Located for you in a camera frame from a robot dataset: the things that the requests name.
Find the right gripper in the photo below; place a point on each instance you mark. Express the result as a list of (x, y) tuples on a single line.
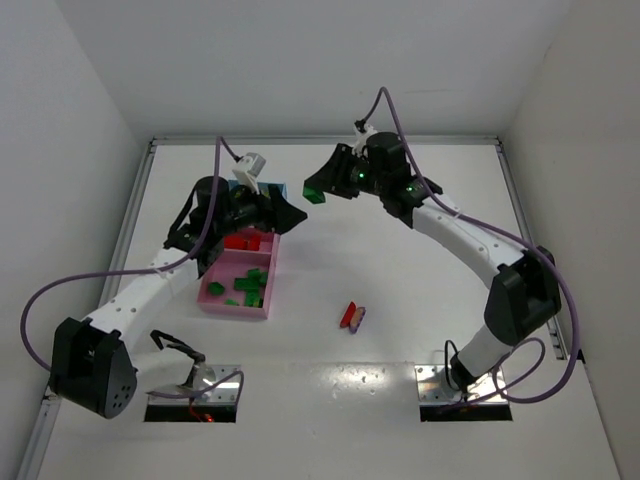
[(340, 170)]

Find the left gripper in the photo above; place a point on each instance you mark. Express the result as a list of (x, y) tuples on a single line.
[(270, 211)]

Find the green sloped lego brick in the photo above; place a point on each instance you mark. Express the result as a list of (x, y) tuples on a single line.
[(313, 195)]

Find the red lego brick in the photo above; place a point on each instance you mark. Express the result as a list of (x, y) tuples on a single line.
[(253, 243)]

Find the red flower lego piece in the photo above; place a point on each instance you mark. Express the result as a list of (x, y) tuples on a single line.
[(235, 243)]

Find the green square lego brick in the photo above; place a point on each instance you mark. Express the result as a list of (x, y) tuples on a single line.
[(259, 276)]

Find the green lego plate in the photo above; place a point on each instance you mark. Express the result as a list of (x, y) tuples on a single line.
[(246, 284)]

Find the red purple lego stack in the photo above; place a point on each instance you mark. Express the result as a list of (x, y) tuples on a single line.
[(352, 318)]

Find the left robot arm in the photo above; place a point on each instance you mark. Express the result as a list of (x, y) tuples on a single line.
[(92, 362)]

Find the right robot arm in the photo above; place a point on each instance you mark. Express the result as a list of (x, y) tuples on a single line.
[(523, 293)]

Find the light blue bin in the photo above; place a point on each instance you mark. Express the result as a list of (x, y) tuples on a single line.
[(263, 187)]

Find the small pink bin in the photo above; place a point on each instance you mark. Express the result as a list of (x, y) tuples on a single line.
[(269, 244)]

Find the large pink bin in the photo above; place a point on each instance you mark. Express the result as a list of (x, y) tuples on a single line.
[(226, 268)]

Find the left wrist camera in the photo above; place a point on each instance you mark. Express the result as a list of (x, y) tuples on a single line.
[(247, 169)]

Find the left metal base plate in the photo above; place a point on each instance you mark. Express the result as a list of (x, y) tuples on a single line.
[(209, 385)]

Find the metal base plate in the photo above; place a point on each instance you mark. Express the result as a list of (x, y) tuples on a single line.
[(434, 391), (209, 385)]

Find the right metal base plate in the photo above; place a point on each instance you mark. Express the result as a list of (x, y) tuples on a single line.
[(434, 391)]

